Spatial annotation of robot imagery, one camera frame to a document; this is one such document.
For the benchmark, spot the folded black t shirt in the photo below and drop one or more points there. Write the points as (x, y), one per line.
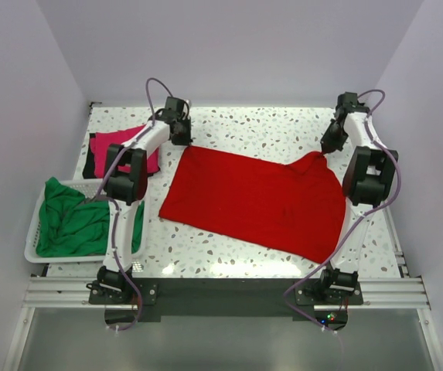
(99, 142)

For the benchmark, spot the green t shirt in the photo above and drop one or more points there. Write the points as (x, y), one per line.
(72, 224)

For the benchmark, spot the aluminium front rail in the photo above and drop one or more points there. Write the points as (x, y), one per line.
(380, 293)

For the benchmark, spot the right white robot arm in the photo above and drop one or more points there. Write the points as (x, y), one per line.
(366, 186)

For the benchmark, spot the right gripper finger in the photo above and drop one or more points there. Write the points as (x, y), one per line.
(325, 148)
(332, 149)

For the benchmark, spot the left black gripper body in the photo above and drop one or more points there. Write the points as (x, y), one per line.
(185, 121)

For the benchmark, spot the red t shirt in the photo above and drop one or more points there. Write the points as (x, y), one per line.
(297, 208)

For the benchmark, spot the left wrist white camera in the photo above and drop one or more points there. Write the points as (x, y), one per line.
(188, 103)

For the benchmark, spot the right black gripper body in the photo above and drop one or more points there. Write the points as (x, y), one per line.
(335, 135)

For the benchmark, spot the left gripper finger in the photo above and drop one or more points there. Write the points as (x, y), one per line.
(178, 140)
(188, 136)

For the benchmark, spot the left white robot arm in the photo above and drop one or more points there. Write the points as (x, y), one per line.
(125, 185)

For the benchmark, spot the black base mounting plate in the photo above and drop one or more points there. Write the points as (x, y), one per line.
(152, 299)

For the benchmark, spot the white plastic laundry basket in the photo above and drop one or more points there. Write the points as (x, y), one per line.
(88, 188)

